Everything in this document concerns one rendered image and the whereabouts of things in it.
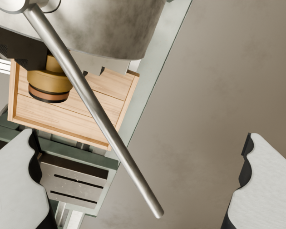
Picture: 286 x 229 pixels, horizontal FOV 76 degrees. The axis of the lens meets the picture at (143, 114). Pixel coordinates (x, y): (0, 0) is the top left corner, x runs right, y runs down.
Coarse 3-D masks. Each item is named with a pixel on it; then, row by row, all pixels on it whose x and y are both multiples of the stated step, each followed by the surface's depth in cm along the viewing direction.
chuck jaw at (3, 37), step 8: (0, 32) 24; (8, 32) 25; (0, 40) 25; (8, 40) 25; (16, 40) 26; (24, 40) 27; (32, 40) 28; (0, 48) 27; (8, 48) 26; (16, 48) 27; (24, 48) 28; (32, 48) 29; (40, 48) 30; (8, 56) 26; (16, 56) 27; (24, 56) 28; (32, 56) 29; (40, 56) 30; (24, 64) 30; (32, 64) 30; (40, 64) 31
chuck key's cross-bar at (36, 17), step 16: (32, 16) 12; (48, 32) 13; (48, 48) 14; (64, 48) 14; (64, 64) 14; (80, 80) 15; (80, 96) 15; (96, 112) 16; (112, 128) 17; (112, 144) 17; (128, 160) 18; (144, 192) 19; (160, 208) 21
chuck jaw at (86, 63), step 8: (80, 56) 33; (88, 56) 33; (96, 56) 33; (80, 64) 33; (88, 64) 33; (96, 64) 33; (104, 64) 33; (112, 64) 33; (120, 64) 33; (128, 64) 33; (96, 72) 34; (120, 72) 34
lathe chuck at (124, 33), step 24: (72, 0) 18; (96, 0) 19; (120, 0) 20; (144, 0) 23; (0, 24) 18; (24, 24) 18; (72, 24) 19; (96, 24) 20; (120, 24) 22; (144, 24) 25; (72, 48) 21; (96, 48) 22; (120, 48) 24; (144, 48) 29
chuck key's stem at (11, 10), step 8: (0, 0) 10; (8, 0) 10; (16, 0) 11; (24, 0) 11; (32, 0) 11; (40, 0) 13; (48, 0) 15; (0, 8) 11; (8, 8) 11; (16, 8) 11; (24, 8) 11
